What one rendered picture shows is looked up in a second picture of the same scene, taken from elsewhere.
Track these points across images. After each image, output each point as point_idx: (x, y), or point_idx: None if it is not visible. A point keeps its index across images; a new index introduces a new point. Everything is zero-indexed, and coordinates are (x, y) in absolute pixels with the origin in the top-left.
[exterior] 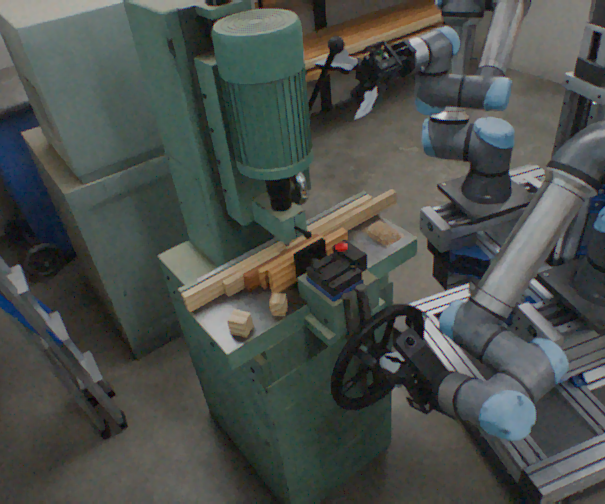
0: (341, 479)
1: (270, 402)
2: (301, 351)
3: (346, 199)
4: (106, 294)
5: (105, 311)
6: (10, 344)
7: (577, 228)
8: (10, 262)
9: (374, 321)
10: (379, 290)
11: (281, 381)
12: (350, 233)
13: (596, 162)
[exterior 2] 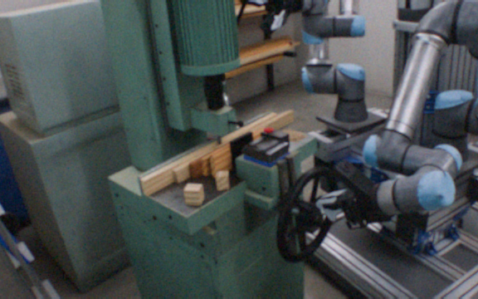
0: None
1: (219, 272)
2: (241, 226)
3: None
4: (57, 237)
5: (53, 261)
6: None
7: (418, 125)
8: None
9: (306, 175)
10: None
11: (226, 252)
12: None
13: (444, 24)
